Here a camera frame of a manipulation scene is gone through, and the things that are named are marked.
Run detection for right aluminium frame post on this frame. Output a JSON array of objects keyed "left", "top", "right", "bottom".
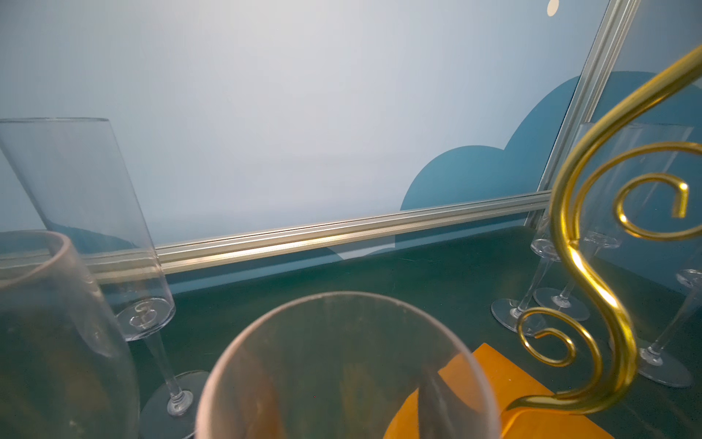
[{"left": 513, "top": 1, "right": 641, "bottom": 202}]

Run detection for gold wire glass rack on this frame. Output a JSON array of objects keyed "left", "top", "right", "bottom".
[{"left": 382, "top": 45, "right": 702, "bottom": 439}]

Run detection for clear flute glass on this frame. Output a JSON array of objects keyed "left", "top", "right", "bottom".
[
  {"left": 196, "top": 292, "right": 501, "bottom": 438},
  {"left": 534, "top": 123, "right": 694, "bottom": 321},
  {"left": 1, "top": 118, "right": 208, "bottom": 438},
  {"left": 1, "top": 230, "right": 140, "bottom": 438},
  {"left": 490, "top": 211, "right": 560, "bottom": 333},
  {"left": 636, "top": 254, "right": 701, "bottom": 389}
]

